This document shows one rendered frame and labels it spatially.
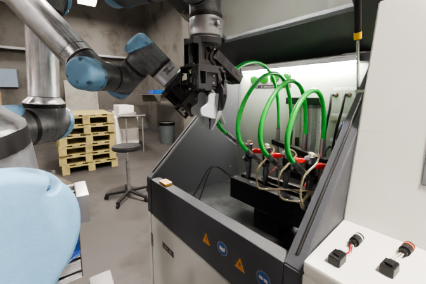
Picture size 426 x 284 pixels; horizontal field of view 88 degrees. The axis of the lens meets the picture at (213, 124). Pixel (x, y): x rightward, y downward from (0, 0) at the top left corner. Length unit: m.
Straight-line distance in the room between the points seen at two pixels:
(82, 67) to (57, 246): 0.42
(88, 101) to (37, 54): 7.26
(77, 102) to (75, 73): 7.51
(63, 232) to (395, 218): 0.64
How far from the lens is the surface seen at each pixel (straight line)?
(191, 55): 0.51
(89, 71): 0.56
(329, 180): 0.62
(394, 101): 0.70
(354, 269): 0.56
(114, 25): 9.01
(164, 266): 1.09
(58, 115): 0.88
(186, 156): 1.05
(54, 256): 0.21
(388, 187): 0.68
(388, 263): 0.57
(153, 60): 0.65
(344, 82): 0.98
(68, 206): 0.20
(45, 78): 0.87
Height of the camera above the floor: 1.30
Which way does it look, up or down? 8 degrees down
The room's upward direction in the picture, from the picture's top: straight up
